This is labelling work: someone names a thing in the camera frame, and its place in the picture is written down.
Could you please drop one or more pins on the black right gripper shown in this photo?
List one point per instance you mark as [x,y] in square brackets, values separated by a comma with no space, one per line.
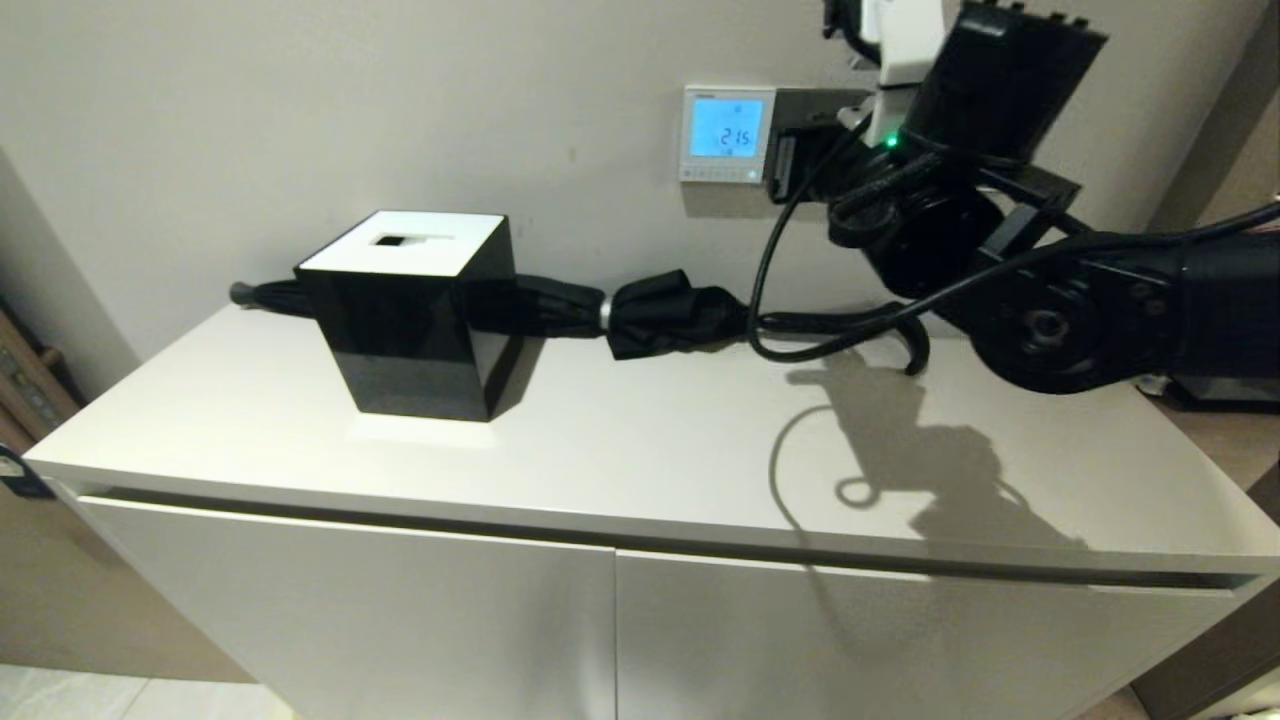
[1010,80]

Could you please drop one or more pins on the white wall thermostat panel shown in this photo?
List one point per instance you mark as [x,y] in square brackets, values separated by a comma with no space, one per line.
[725,130]

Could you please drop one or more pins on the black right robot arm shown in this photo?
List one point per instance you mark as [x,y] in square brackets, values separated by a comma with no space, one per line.
[1220,300]

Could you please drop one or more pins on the black folded umbrella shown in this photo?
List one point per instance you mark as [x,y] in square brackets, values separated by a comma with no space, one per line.
[670,315]

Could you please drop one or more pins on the white sideboard cabinet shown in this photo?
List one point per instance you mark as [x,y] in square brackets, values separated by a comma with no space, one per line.
[620,460]

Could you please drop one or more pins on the black tissue box white top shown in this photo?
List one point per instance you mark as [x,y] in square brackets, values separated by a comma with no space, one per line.
[410,330]

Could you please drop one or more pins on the white cabinet door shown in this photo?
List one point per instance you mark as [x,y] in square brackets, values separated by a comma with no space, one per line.
[400,620]
[850,650]

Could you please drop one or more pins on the dark bed base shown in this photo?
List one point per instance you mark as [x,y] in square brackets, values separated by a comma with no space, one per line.
[1230,392]

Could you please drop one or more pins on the brown wooden furniture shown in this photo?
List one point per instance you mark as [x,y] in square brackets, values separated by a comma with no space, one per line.
[25,385]

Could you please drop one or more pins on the grey triple rocker switch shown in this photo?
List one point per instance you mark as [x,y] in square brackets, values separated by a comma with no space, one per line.
[820,105]

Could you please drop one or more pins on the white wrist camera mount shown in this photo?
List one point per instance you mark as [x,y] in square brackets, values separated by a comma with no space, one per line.
[905,40]

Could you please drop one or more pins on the brown wooden door frame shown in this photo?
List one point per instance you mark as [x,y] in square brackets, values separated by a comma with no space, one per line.
[1240,120]

